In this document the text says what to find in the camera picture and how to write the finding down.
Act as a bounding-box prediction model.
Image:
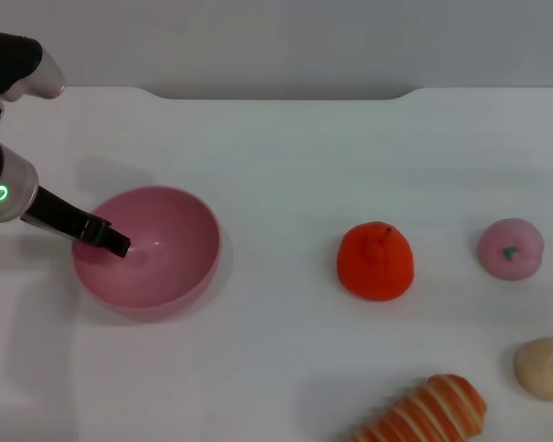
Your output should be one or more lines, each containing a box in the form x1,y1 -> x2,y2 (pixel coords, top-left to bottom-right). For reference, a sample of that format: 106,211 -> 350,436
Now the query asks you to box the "pink plastic bowl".
71,185 -> 222,323

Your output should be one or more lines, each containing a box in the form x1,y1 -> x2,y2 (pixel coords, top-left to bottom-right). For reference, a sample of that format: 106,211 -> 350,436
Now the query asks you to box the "orange red toy fruit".
335,221 -> 416,303

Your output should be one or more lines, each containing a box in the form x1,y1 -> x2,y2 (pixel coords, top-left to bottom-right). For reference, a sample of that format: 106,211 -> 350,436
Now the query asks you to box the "beige toy bun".
514,336 -> 553,401

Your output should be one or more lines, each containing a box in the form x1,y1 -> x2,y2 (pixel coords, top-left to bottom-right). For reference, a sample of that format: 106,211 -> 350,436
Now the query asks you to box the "orange striped toy bread loaf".
345,373 -> 488,442

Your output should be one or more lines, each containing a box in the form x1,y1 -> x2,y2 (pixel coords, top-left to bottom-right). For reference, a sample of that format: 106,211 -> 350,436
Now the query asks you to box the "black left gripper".
20,185 -> 132,259

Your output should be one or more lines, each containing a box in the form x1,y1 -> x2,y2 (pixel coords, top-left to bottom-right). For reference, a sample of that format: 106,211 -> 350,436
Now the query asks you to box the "pink toy peach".
477,217 -> 545,281

